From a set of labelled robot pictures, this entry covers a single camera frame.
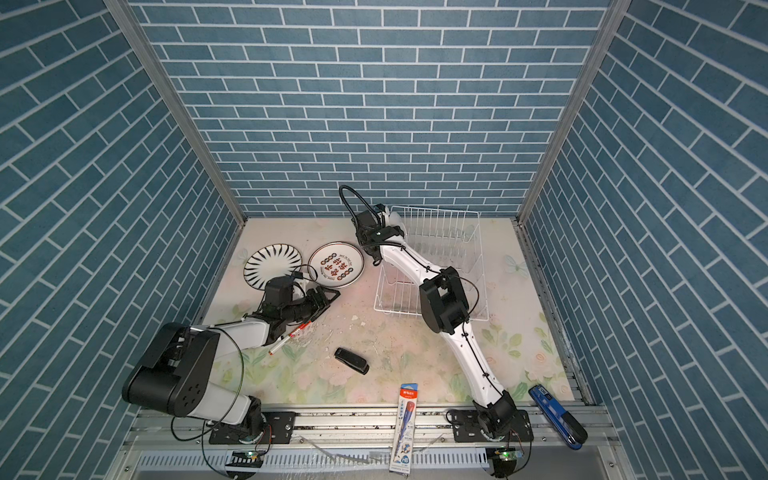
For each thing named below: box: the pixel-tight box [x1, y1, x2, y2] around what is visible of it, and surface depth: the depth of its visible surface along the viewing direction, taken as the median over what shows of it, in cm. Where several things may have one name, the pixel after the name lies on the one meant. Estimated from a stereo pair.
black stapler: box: [334, 347, 370, 375], surface depth 84 cm
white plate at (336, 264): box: [308, 241, 365, 288], surface depth 107 cm
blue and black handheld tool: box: [528, 384, 588, 451], surface depth 75 cm
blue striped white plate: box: [243, 243, 303, 291], surface depth 110 cm
